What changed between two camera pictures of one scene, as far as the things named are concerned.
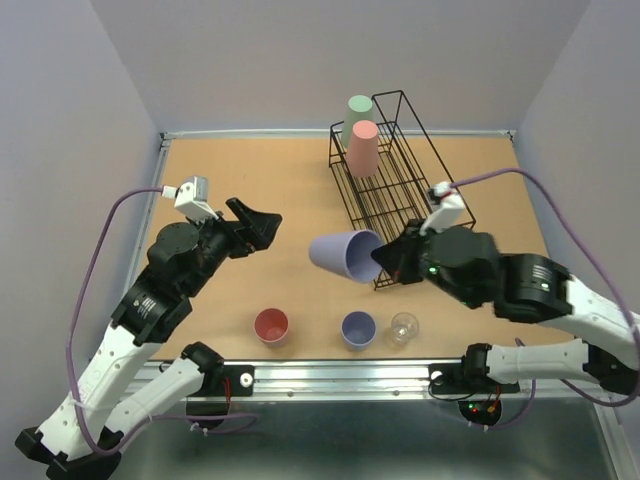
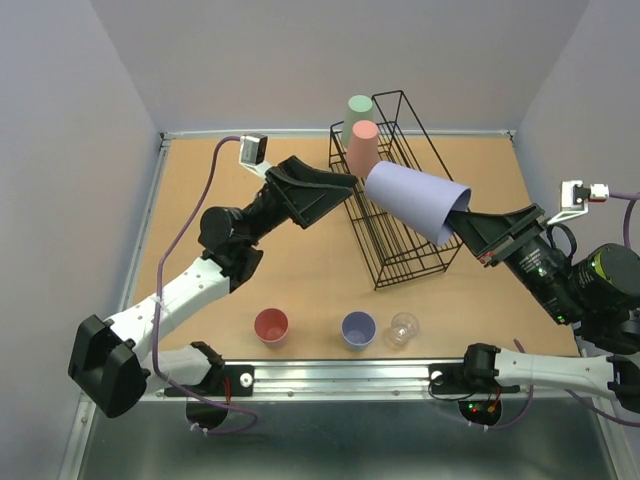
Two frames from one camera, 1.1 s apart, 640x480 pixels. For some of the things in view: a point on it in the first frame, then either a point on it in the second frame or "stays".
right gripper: x=393 y=256 -> x=486 y=234
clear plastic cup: x=404 y=327 stays
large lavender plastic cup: x=348 y=254 -> x=419 y=201
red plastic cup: x=271 y=326 stays
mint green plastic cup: x=359 y=108 stays
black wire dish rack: x=409 y=185 stays
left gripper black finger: x=259 y=228 -> x=308 y=192
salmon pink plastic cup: x=363 y=158 stays
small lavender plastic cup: x=357 y=330 stays
